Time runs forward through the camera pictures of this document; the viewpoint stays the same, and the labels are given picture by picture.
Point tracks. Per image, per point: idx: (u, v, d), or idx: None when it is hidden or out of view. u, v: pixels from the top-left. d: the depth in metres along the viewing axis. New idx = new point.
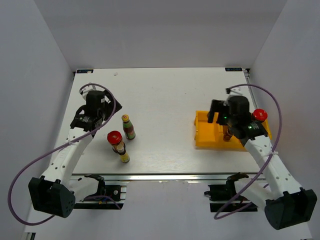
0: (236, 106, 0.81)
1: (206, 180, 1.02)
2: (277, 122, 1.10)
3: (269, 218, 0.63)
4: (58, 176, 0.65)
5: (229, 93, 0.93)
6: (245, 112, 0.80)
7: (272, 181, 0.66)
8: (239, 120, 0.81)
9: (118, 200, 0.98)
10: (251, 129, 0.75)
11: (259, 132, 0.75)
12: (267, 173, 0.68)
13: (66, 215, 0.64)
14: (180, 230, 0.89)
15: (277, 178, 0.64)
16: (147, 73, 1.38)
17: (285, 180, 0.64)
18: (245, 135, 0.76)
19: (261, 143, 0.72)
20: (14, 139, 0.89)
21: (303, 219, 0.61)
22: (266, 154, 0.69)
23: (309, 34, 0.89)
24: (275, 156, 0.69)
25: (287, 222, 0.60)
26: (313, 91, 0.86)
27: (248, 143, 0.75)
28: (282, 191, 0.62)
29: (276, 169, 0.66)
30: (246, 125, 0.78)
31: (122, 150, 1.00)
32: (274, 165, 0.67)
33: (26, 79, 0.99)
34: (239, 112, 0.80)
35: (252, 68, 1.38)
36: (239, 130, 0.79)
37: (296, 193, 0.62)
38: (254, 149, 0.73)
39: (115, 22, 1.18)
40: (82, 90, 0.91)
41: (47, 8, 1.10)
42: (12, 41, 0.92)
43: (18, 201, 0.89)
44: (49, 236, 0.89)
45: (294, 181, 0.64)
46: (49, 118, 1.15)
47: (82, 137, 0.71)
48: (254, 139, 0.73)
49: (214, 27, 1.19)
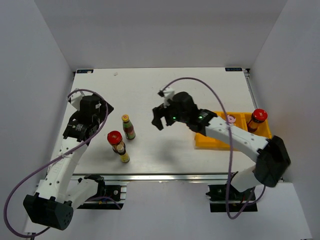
0: (182, 104, 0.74)
1: (207, 180, 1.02)
2: (278, 122, 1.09)
3: (264, 181, 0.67)
4: (52, 192, 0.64)
5: (164, 96, 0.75)
6: (192, 104, 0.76)
7: (244, 148, 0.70)
8: (189, 116, 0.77)
9: (118, 200, 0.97)
10: (203, 118, 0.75)
11: (209, 116, 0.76)
12: (237, 144, 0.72)
13: (64, 227, 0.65)
14: (179, 230, 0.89)
15: (245, 142, 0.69)
16: (147, 73, 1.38)
17: (252, 140, 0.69)
18: (202, 127, 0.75)
19: (217, 124, 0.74)
20: (14, 140, 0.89)
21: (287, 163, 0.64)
22: (225, 129, 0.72)
23: (310, 33, 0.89)
24: (233, 127, 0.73)
25: (278, 173, 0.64)
26: (312, 91, 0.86)
27: (207, 131, 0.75)
28: (256, 150, 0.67)
29: (240, 137, 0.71)
30: (197, 117, 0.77)
31: (122, 150, 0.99)
32: (236, 134, 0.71)
33: (26, 80, 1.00)
34: (187, 108, 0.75)
35: (252, 68, 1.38)
36: (194, 126, 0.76)
37: (267, 145, 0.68)
38: (214, 132, 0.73)
39: (114, 22, 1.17)
40: (69, 97, 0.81)
41: (46, 8, 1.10)
42: (12, 42, 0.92)
43: (18, 201, 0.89)
44: (49, 236, 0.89)
45: (257, 136, 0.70)
46: (49, 118, 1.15)
47: (75, 148, 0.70)
48: (209, 124, 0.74)
49: (214, 26, 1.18)
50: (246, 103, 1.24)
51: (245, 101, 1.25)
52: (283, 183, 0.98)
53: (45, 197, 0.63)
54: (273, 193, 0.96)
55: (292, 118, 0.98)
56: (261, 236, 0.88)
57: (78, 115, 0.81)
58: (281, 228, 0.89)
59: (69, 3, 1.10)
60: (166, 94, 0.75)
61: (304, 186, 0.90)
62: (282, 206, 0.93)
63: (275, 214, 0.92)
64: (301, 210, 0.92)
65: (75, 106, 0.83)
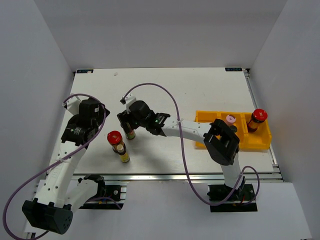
0: (138, 112, 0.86)
1: (207, 180, 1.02)
2: (278, 122, 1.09)
3: (221, 161, 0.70)
4: (51, 198, 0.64)
5: (126, 102, 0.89)
6: (148, 110, 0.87)
7: (194, 137, 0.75)
8: (147, 122, 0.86)
9: (118, 200, 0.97)
10: (158, 120, 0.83)
11: (164, 117, 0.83)
12: (188, 135, 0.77)
13: (63, 230, 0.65)
14: (179, 230, 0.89)
15: (193, 130, 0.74)
16: (147, 73, 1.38)
17: (199, 127, 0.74)
18: (160, 129, 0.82)
19: (170, 122, 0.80)
20: (13, 140, 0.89)
21: (234, 140, 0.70)
22: (176, 125, 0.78)
23: (310, 33, 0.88)
24: (184, 122, 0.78)
25: (229, 151, 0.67)
26: (312, 91, 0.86)
27: (164, 130, 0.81)
28: (203, 134, 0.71)
29: (189, 127, 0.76)
30: (154, 121, 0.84)
31: (122, 150, 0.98)
32: (186, 126, 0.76)
33: (27, 80, 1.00)
34: (144, 115, 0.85)
35: (252, 68, 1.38)
36: (152, 129, 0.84)
37: (211, 128, 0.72)
38: (170, 130, 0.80)
39: (114, 21, 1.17)
40: (66, 102, 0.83)
41: (46, 8, 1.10)
42: (12, 42, 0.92)
43: (18, 201, 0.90)
44: (49, 235, 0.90)
45: (203, 123, 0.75)
46: (49, 118, 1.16)
47: (73, 153, 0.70)
48: (164, 124, 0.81)
49: (214, 26, 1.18)
50: (246, 103, 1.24)
51: (245, 101, 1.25)
52: (283, 183, 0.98)
53: (43, 203, 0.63)
54: (273, 193, 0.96)
55: (291, 119, 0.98)
56: (261, 236, 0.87)
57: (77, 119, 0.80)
58: (280, 227, 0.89)
59: (69, 3, 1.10)
60: (127, 101, 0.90)
61: (304, 186, 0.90)
62: (282, 206, 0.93)
63: (276, 214, 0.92)
64: (301, 210, 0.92)
65: (72, 111, 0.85)
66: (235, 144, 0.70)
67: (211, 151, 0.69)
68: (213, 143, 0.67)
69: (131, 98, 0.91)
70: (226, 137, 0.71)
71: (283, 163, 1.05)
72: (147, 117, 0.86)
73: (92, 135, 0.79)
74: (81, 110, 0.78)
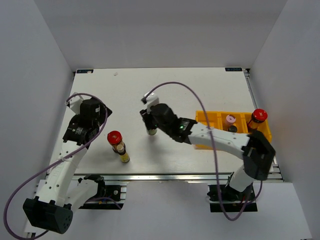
0: (162, 117, 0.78)
1: (207, 180, 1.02)
2: (278, 122, 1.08)
3: (256, 175, 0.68)
4: (52, 196, 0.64)
5: (147, 102, 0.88)
6: (172, 116, 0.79)
7: (227, 148, 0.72)
8: (171, 127, 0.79)
9: (118, 200, 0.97)
10: (185, 127, 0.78)
11: (190, 124, 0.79)
12: (220, 145, 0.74)
13: (63, 230, 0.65)
14: (179, 230, 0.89)
15: (229, 142, 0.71)
16: (147, 74, 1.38)
17: (235, 139, 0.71)
18: (185, 137, 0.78)
19: (198, 131, 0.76)
20: (13, 141, 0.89)
21: (270, 154, 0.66)
22: (206, 134, 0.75)
23: (310, 33, 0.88)
24: (215, 130, 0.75)
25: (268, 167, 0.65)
26: (312, 91, 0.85)
27: (191, 138, 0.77)
28: (241, 147, 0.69)
29: (223, 138, 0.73)
30: (178, 127, 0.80)
31: (122, 150, 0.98)
32: (218, 136, 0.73)
33: (27, 80, 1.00)
34: (169, 120, 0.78)
35: (252, 68, 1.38)
36: (177, 136, 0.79)
37: (249, 140, 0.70)
38: (198, 138, 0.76)
39: (114, 21, 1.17)
40: (68, 101, 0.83)
41: (46, 8, 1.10)
42: (12, 43, 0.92)
43: (18, 201, 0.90)
44: (50, 235, 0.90)
45: (239, 134, 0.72)
46: (49, 118, 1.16)
47: (75, 152, 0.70)
48: (192, 132, 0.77)
49: (214, 26, 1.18)
50: (246, 103, 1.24)
51: (245, 101, 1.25)
52: (283, 183, 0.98)
53: (44, 201, 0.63)
54: (273, 193, 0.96)
55: (292, 118, 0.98)
56: (262, 236, 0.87)
57: (79, 119, 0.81)
58: (281, 227, 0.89)
59: (69, 3, 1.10)
60: (149, 101, 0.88)
61: (304, 185, 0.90)
62: (282, 206, 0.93)
63: (276, 214, 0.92)
64: (301, 210, 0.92)
65: (74, 110, 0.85)
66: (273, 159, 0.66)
67: (248, 165, 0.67)
68: (251, 157, 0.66)
69: (153, 97, 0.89)
70: (262, 149, 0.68)
71: (283, 163, 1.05)
72: (172, 122, 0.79)
73: (93, 135, 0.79)
74: (82, 110, 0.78)
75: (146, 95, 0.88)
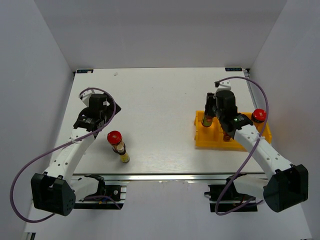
0: (223, 101, 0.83)
1: (204, 180, 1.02)
2: (277, 121, 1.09)
3: (270, 203, 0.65)
4: (61, 172, 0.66)
5: (218, 85, 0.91)
6: (232, 106, 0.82)
7: (264, 164, 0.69)
8: (226, 114, 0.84)
9: (118, 200, 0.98)
10: (238, 121, 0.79)
11: (245, 122, 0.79)
12: (259, 156, 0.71)
13: (66, 213, 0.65)
14: (179, 230, 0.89)
15: (267, 158, 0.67)
16: (147, 73, 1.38)
17: (276, 159, 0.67)
18: (233, 128, 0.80)
19: (248, 132, 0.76)
20: (13, 140, 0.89)
21: (301, 195, 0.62)
22: (253, 140, 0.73)
23: (310, 33, 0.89)
24: (263, 142, 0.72)
25: (287, 204, 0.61)
26: (312, 90, 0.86)
27: (237, 134, 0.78)
28: (274, 169, 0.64)
29: (265, 151, 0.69)
30: (232, 118, 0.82)
31: (122, 150, 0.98)
32: (263, 148, 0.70)
33: (27, 80, 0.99)
34: (226, 106, 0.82)
35: (252, 68, 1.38)
36: (226, 124, 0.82)
37: (288, 169, 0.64)
38: (243, 138, 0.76)
39: (114, 22, 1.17)
40: (82, 94, 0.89)
41: (46, 8, 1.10)
42: (13, 42, 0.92)
43: (18, 201, 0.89)
44: (49, 235, 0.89)
45: (283, 159, 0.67)
46: (49, 118, 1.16)
47: (86, 136, 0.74)
48: (242, 129, 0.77)
49: (214, 26, 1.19)
50: (245, 103, 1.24)
51: (244, 101, 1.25)
52: None
53: (52, 177, 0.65)
54: None
55: (291, 118, 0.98)
56: (262, 235, 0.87)
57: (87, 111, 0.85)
58: (281, 227, 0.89)
59: (69, 3, 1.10)
60: (221, 85, 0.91)
61: None
62: None
63: (275, 214, 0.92)
64: (301, 210, 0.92)
65: (85, 102, 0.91)
66: (298, 201, 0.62)
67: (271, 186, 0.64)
68: (280, 185, 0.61)
69: (225, 85, 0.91)
70: (297, 187, 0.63)
71: None
72: (228, 110, 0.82)
73: (101, 126, 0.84)
74: (91, 103, 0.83)
75: (221, 81, 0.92)
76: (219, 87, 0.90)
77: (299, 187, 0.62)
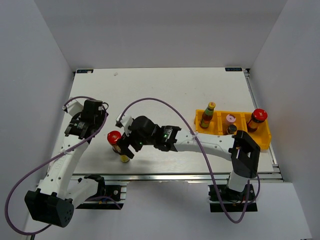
0: (143, 130, 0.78)
1: (207, 180, 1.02)
2: (278, 121, 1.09)
3: (245, 174, 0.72)
4: (54, 189, 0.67)
5: (122, 125, 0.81)
6: (152, 128, 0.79)
7: (216, 151, 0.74)
8: (155, 138, 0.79)
9: (118, 200, 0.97)
10: (168, 135, 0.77)
11: (174, 131, 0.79)
12: (207, 149, 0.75)
13: (65, 224, 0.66)
14: (179, 230, 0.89)
15: (216, 146, 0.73)
16: (147, 73, 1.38)
17: (221, 142, 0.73)
18: (171, 145, 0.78)
19: (183, 137, 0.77)
20: (13, 141, 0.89)
21: (257, 150, 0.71)
22: (192, 140, 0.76)
23: (310, 33, 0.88)
24: (198, 135, 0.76)
25: (256, 166, 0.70)
26: (312, 90, 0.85)
27: (177, 146, 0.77)
28: (228, 150, 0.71)
29: (209, 142, 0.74)
30: (162, 136, 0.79)
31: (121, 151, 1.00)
32: (204, 140, 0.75)
33: (27, 80, 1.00)
34: (150, 132, 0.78)
35: (252, 68, 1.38)
36: (162, 146, 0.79)
37: (234, 141, 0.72)
38: (185, 145, 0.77)
39: (115, 22, 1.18)
40: (66, 106, 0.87)
41: (47, 8, 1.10)
42: (12, 43, 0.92)
43: (18, 200, 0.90)
44: (49, 235, 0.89)
45: (224, 137, 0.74)
46: (49, 118, 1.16)
47: (77, 144, 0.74)
48: (176, 140, 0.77)
49: (213, 26, 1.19)
50: (245, 103, 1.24)
51: (245, 101, 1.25)
52: (283, 183, 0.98)
53: (46, 194, 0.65)
54: (273, 193, 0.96)
55: (291, 118, 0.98)
56: (261, 235, 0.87)
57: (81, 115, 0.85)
58: (281, 228, 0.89)
59: (69, 3, 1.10)
60: (123, 122, 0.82)
61: (304, 186, 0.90)
62: (283, 206, 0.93)
63: (275, 214, 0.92)
64: (301, 210, 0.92)
65: (72, 113, 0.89)
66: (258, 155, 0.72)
67: (237, 166, 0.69)
68: (241, 159, 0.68)
69: (126, 118, 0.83)
70: (249, 148, 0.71)
71: (283, 164, 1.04)
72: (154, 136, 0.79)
73: (95, 131, 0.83)
74: (86, 108, 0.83)
75: (118, 118, 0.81)
76: (124, 126, 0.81)
77: (250, 146, 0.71)
